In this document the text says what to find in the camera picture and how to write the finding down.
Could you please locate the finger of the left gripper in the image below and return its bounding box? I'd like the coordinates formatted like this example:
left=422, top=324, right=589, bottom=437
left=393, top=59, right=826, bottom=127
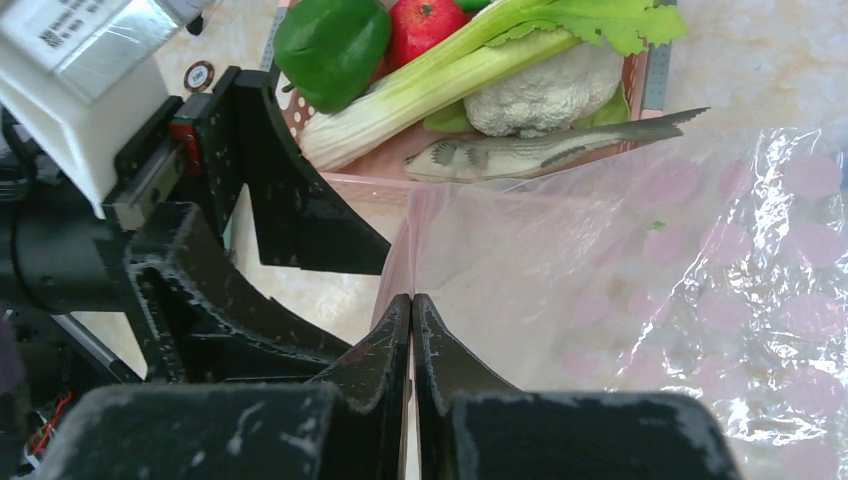
left=232, top=70, right=390, bottom=275

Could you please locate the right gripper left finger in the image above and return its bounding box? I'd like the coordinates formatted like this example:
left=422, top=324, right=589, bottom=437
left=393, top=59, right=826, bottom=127
left=309, top=294, right=412, bottom=479

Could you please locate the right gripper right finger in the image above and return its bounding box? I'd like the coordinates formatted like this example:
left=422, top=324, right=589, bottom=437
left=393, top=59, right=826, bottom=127
left=411, top=294, right=518, bottom=479

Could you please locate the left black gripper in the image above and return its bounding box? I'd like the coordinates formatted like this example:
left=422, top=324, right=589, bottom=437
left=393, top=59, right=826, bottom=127
left=1, top=66, right=351, bottom=409

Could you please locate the green bell pepper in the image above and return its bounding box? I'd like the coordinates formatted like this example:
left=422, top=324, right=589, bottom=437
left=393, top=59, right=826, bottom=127
left=273, top=0, right=391, bottom=113

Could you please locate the green celery stalk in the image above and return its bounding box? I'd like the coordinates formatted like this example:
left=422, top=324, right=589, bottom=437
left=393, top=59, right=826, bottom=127
left=298, top=1, right=689, bottom=171

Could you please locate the clear pink zip bag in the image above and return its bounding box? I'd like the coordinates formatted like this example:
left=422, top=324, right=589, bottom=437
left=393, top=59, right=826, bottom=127
left=377, top=124, right=847, bottom=479

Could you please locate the grey toy fish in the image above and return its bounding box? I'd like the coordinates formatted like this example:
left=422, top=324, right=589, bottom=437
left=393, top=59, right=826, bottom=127
left=403, top=107, right=708, bottom=183

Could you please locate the small round badge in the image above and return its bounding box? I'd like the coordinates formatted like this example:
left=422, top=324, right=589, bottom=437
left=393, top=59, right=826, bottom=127
left=183, top=60, right=215, bottom=93

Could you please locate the white cauliflower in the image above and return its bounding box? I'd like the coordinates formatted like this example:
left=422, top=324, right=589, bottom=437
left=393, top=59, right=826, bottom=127
left=463, top=43, right=625, bottom=138

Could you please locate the pink plastic basket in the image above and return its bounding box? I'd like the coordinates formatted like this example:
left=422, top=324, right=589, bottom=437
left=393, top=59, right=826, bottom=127
left=281, top=1, right=687, bottom=183

